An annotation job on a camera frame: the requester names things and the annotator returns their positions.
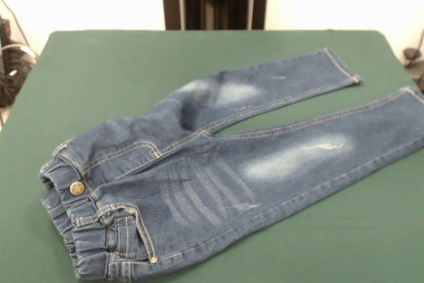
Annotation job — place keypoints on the blue denim jeans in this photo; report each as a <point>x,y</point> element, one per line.
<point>198,180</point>

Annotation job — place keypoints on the dark green table cloth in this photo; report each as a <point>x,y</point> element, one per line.
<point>99,81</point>

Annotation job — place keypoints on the black upright bar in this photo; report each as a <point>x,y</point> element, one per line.
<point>4,32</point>

